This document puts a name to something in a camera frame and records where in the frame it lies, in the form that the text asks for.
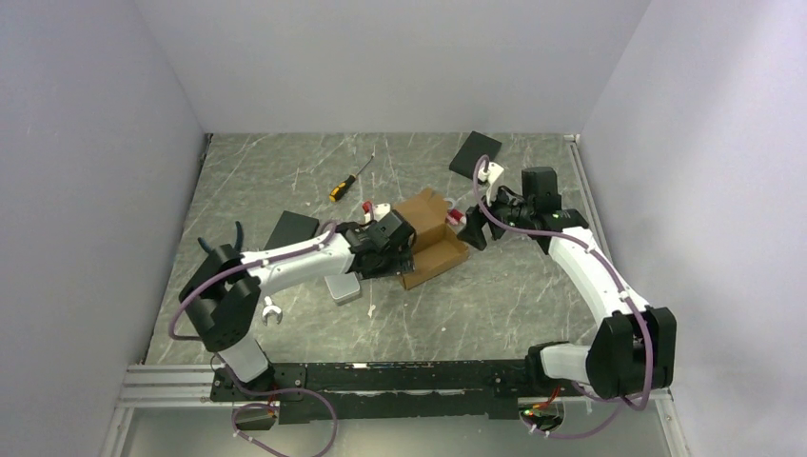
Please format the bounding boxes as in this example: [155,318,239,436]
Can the aluminium frame rail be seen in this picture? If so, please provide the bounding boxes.
[100,365,217,456]

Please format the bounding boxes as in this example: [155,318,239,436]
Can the yellow black screwdriver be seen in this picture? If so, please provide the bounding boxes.
[328,152,376,203]

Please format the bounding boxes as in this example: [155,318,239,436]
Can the black box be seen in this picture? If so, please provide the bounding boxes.
[264,210,320,250]
[448,131,502,179]

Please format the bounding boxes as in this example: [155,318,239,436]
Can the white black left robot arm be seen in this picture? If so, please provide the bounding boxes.
[177,210,417,400]

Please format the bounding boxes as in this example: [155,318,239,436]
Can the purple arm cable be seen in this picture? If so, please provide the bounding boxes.
[167,220,339,457]
[472,154,654,441]

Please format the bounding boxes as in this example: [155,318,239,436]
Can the white plastic case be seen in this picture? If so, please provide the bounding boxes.
[325,273,362,306]

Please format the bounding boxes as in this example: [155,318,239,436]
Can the black box near left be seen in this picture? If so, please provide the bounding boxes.
[264,210,320,250]

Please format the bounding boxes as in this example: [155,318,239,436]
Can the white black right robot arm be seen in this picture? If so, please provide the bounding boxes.
[459,157,677,410]

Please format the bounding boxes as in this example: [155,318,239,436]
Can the brown cardboard box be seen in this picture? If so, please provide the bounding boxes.
[392,188,469,290]

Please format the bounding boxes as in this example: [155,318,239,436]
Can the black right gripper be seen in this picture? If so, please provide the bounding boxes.
[457,179,534,250]

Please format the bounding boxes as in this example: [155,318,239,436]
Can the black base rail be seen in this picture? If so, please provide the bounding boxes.
[210,359,576,425]

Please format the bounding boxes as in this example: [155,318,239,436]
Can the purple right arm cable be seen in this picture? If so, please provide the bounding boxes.
[472,154,654,441]

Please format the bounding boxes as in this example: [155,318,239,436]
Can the black box far right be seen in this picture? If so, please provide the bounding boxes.
[448,131,502,179]

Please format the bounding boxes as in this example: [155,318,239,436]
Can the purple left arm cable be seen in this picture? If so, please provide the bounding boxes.
[167,220,339,457]

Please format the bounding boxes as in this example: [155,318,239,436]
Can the blue handled pliers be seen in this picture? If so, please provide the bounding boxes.
[197,220,246,253]

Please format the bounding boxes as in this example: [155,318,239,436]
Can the red white small bottle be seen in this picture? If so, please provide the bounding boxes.
[445,213,465,226]

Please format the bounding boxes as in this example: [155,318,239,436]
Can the silver wrench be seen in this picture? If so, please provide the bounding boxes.
[261,296,284,326]

